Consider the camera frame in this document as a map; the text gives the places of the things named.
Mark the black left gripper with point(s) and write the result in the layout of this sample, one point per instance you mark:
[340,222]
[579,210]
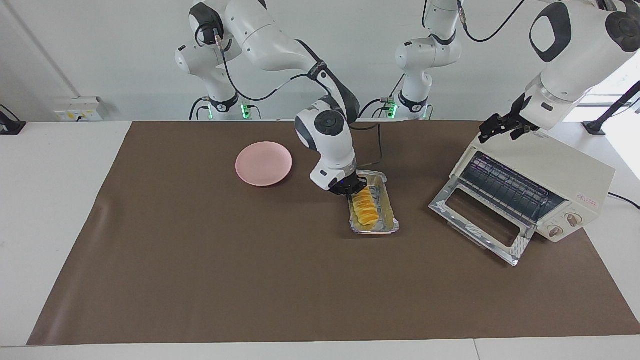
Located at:
[510,123]

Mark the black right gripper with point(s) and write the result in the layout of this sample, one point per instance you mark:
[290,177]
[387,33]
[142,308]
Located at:
[347,184]

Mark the aluminium foil baking tray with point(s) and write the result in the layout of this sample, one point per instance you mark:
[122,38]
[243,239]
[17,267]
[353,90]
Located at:
[387,215]

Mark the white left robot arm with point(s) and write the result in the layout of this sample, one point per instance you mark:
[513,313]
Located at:
[575,50]

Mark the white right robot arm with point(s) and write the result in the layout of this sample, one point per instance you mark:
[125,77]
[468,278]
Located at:
[270,40]

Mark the cream toaster oven body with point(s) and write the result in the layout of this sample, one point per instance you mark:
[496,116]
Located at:
[560,167]

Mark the glass toaster oven door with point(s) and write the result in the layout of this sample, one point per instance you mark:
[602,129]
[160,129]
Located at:
[440,206]

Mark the cream oven knob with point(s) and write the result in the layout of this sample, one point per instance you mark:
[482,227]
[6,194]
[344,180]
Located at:
[555,231]
[574,219]

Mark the black angled stand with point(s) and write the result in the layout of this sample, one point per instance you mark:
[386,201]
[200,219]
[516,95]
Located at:
[595,126]

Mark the pink round plate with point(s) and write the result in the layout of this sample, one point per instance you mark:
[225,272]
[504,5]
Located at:
[264,164]

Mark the brown table mat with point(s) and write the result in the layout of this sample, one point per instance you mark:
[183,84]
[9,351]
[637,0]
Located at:
[250,290]

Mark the white wall socket box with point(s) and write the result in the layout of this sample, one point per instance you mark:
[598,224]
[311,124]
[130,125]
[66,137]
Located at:
[75,107]

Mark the black table clamp mount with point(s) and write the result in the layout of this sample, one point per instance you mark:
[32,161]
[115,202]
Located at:
[10,126]

